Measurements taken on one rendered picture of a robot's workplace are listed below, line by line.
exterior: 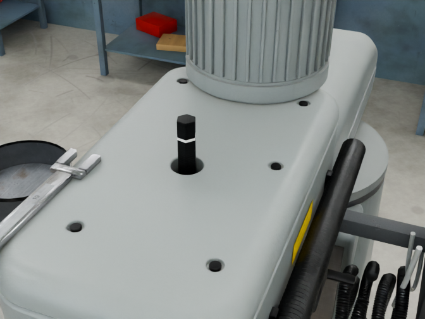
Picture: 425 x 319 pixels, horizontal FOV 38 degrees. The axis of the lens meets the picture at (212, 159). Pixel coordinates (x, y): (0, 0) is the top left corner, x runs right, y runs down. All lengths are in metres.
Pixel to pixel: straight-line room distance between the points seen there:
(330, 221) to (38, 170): 2.53
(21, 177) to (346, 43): 2.14
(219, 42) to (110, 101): 4.00
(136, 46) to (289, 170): 4.43
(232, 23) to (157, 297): 0.37
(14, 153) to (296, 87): 2.53
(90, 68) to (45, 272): 4.76
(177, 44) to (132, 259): 4.42
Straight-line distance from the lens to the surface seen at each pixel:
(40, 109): 4.76
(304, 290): 0.66
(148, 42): 5.14
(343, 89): 1.16
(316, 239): 0.72
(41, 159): 3.23
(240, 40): 0.77
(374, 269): 1.08
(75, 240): 0.60
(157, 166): 0.68
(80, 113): 4.64
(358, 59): 1.28
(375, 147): 1.36
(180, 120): 0.65
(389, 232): 1.03
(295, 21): 0.77
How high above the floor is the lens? 2.28
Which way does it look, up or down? 34 degrees down
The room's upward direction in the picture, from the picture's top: straight up
